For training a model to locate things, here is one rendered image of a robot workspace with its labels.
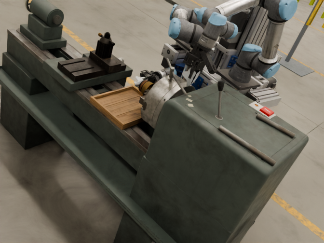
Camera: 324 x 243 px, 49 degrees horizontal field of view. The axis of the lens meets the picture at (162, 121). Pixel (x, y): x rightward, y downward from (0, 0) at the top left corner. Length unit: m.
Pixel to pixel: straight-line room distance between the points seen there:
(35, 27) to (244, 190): 1.85
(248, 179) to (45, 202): 1.61
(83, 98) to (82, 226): 0.91
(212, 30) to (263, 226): 1.97
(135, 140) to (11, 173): 1.21
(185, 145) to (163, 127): 0.15
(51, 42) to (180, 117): 1.33
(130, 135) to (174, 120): 0.41
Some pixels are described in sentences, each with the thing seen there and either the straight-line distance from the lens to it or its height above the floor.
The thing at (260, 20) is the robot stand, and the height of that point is 1.50.
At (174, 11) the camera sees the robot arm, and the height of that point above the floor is 1.36.
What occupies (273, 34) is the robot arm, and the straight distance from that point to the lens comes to 2.09.
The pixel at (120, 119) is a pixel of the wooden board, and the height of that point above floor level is 0.88.
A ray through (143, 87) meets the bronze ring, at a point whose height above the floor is 1.10.
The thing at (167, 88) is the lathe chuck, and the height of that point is 1.21.
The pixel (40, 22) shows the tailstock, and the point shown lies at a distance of 2.68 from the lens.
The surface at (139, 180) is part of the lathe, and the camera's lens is 2.00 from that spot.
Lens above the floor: 2.09
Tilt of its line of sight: 34 degrees down
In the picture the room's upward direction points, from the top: 20 degrees clockwise
